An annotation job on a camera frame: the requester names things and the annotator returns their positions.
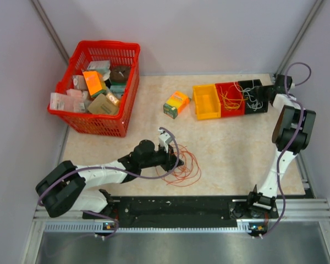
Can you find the brown cardboard box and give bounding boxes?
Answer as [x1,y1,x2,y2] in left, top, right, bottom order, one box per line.
[87,94,119,116]

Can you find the yellow thin cable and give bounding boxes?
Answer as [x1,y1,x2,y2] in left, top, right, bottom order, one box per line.
[218,85,248,112]

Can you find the white thin cable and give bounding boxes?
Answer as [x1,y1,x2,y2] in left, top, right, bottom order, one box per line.
[233,82,265,111]
[241,86,265,112]

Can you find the yellow plastic bin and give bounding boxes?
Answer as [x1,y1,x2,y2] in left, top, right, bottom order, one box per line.
[192,84,221,120]

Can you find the brown round tape roll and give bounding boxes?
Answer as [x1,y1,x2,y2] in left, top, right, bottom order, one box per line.
[110,65,131,84]

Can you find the teal white box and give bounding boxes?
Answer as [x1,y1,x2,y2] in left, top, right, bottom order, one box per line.
[87,60,111,74]

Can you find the orange thin cable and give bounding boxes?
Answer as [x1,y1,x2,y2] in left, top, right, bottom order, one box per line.
[155,142,202,188]

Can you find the orange green sponge pack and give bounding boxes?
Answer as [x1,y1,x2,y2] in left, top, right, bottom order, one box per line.
[163,91,191,119]

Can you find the pink clear box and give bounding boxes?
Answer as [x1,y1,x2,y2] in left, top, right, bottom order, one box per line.
[49,92,85,113]

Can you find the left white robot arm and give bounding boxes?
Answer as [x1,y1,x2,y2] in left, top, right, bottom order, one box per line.
[35,140,184,218]

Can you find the black plastic bin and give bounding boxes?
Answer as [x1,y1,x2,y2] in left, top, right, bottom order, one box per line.
[236,79,268,115]

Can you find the red plastic bin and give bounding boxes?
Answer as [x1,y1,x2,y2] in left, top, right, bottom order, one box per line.
[215,82,245,118]

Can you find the grey cable duct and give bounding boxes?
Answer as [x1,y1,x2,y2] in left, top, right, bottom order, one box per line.
[44,221,266,234]

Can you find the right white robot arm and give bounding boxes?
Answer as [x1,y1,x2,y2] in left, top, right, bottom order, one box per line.
[245,74,316,218]

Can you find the orange box in basket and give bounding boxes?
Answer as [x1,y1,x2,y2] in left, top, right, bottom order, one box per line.
[83,71,107,98]

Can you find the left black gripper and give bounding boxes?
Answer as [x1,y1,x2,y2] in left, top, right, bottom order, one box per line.
[140,144,184,173]

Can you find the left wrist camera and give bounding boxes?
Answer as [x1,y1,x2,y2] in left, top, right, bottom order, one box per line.
[158,128,174,153]

